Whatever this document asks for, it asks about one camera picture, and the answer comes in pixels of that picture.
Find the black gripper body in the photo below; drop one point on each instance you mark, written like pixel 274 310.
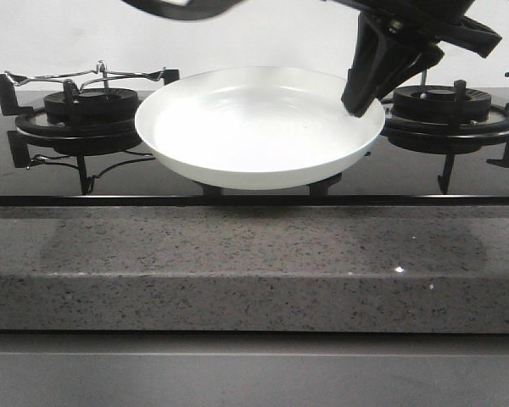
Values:
pixel 439 21

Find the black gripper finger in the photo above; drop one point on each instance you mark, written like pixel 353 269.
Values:
pixel 372 68
pixel 402 65

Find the white round plate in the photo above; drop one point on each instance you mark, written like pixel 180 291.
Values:
pixel 256 128

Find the black frying pan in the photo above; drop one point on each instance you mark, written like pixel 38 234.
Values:
pixel 189 11

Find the right black gas burner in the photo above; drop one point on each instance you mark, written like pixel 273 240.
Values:
pixel 436 104

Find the black gas burner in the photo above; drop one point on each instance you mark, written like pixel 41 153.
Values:
pixel 436 104
pixel 93 106

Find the right black pan support grate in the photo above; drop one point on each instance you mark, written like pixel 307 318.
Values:
pixel 452 138

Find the black pan support grate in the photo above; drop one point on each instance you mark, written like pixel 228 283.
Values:
pixel 36 141
pixel 452 138

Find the left black gas burner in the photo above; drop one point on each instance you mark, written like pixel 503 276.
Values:
pixel 93 106

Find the left black pan support grate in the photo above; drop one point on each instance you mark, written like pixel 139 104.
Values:
pixel 36 141

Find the black glass gas hob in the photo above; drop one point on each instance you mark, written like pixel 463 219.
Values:
pixel 391 174

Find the chrome wire pan trivet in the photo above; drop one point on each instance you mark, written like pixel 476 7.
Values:
pixel 83 79

